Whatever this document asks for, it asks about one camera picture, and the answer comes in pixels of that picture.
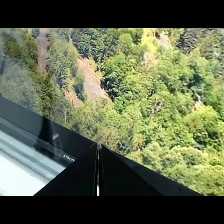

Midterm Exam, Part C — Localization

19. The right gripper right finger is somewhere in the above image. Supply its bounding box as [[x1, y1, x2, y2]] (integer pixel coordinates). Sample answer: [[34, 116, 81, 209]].
[[99, 143, 163, 197]]

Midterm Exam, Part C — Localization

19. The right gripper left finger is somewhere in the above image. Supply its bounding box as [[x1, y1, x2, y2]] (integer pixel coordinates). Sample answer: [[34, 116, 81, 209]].
[[34, 143, 99, 197]]

